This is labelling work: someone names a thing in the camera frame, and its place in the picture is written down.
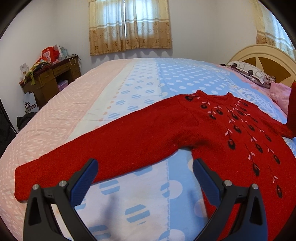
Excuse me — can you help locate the red gift bag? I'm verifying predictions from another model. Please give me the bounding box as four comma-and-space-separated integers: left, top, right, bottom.
41, 46, 59, 63

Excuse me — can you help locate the white paper shopping bag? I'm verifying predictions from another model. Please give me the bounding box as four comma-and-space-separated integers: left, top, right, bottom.
23, 92, 39, 114

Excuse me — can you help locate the beige patterned window curtain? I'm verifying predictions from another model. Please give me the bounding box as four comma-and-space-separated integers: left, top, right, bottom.
88, 0, 172, 56

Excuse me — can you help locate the patterned white black pillow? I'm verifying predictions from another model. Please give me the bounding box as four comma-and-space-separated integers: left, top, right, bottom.
226, 61, 275, 89

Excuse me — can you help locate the pink pillow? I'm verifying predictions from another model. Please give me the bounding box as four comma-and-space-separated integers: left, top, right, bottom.
269, 83, 292, 114

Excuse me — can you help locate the blue pink polka-dot bedspread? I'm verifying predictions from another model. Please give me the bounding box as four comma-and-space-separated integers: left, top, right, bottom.
1, 58, 287, 240

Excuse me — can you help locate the dark brown wooden desk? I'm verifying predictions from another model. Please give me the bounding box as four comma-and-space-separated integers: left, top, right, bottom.
20, 54, 81, 108

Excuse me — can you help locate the cream wooden headboard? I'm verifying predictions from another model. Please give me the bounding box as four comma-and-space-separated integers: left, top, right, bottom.
230, 44, 296, 87

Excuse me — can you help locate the red knitted sweater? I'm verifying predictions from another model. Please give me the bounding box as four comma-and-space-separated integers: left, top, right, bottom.
15, 89, 295, 240

